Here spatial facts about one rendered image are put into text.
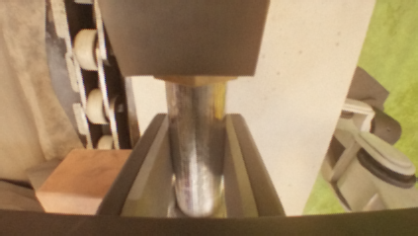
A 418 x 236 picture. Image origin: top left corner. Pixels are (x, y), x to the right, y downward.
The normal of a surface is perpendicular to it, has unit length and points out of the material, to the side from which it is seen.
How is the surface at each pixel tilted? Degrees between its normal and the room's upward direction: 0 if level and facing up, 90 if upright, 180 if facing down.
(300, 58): 0
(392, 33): 0
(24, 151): 0
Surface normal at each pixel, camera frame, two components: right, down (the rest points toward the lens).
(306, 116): 0.01, 0.49
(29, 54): 0.90, 0.31
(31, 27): 0.50, 0.54
